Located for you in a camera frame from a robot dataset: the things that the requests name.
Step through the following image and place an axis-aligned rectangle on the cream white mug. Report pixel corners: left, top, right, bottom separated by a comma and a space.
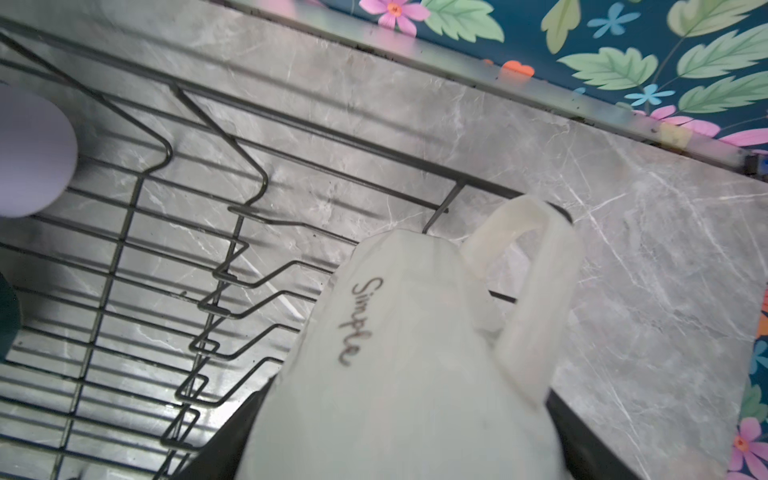
236, 196, 584, 479

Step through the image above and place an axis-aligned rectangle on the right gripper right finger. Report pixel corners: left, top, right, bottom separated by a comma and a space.
546, 390, 640, 480

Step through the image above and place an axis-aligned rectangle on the dark green mug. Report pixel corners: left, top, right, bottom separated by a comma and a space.
0, 275, 21, 361

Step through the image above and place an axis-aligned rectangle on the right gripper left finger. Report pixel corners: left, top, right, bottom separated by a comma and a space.
173, 379, 273, 480

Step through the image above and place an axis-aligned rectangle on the black wire dish rack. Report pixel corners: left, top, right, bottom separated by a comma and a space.
0, 17, 577, 480

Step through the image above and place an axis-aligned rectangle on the lilac plastic cup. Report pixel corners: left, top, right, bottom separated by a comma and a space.
1, 84, 78, 218

